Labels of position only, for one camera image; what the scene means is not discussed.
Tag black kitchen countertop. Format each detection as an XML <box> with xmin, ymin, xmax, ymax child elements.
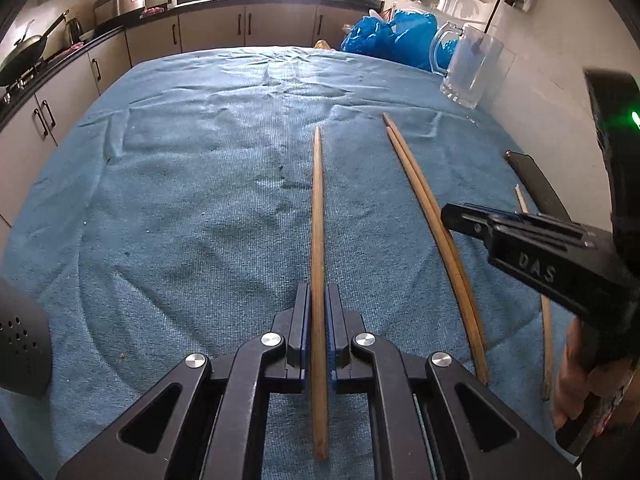
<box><xmin>0</xmin><ymin>0</ymin><xmax>386</xmax><ymax>128</ymax></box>

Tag clear glass beer mug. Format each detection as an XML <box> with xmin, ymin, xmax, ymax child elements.
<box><xmin>429</xmin><ymin>21</ymin><xmax>504</xmax><ymax>110</ymax></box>

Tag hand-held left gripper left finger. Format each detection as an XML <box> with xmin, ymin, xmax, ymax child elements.
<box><xmin>55</xmin><ymin>282</ymin><xmax>314</xmax><ymax>480</ymax></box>

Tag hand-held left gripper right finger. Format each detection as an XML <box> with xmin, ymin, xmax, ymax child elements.
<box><xmin>326</xmin><ymin>284</ymin><xmax>582</xmax><ymax>480</ymax></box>

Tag beige kitchen cabinets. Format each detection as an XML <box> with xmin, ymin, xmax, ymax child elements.
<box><xmin>0</xmin><ymin>2</ymin><xmax>386</xmax><ymax>231</ymax></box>

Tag silver rice cooker red lid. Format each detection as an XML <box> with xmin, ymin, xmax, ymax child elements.
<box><xmin>93</xmin><ymin>0</ymin><xmax>147</xmax><ymax>27</ymax></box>

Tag gas stove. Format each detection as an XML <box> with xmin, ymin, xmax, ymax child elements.
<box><xmin>0</xmin><ymin>57</ymin><xmax>48</xmax><ymax>107</ymax></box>

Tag black flat case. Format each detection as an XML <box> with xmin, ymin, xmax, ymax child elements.
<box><xmin>504</xmin><ymin>150</ymin><xmax>572</xmax><ymax>222</ymax></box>

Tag blue plastic bag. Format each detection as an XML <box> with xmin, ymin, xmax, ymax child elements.
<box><xmin>340</xmin><ymin>15</ymin><xmax>397</xmax><ymax>56</ymax></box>
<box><xmin>385</xmin><ymin>10</ymin><xmax>458</xmax><ymax>72</ymax></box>

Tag person's right hand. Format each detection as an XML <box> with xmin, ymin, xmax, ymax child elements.
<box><xmin>550</xmin><ymin>319</ymin><xmax>640</xmax><ymax>432</ymax></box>

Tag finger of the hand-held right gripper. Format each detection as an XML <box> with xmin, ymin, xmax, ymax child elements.
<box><xmin>440</xmin><ymin>202</ymin><xmax>621</xmax><ymax>321</ymax></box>

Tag blue towel tablecloth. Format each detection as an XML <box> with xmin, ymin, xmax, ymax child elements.
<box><xmin>0</xmin><ymin>46</ymin><xmax>601</xmax><ymax>480</ymax></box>

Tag brown wooden chopstick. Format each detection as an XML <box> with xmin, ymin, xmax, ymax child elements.
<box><xmin>382</xmin><ymin>112</ymin><xmax>491</xmax><ymax>387</ymax></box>
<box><xmin>386</xmin><ymin>126</ymin><xmax>487</xmax><ymax>358</ymax></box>
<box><xmin>310</xmin><ymin>126</ymin><xmax>331</xmax><ymax>462</ymax></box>

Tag black wok with handle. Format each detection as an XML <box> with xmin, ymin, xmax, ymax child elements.
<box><xmin>0</xmin><ymin>10</ymin><xmax>69</xmax><ymax>88</ymax></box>

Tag black perforated utensil holder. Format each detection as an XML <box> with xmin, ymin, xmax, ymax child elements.
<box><xmin>0</xmin><ymin>276</ymin><xmax>54</xmax><ymax>399</ymax></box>

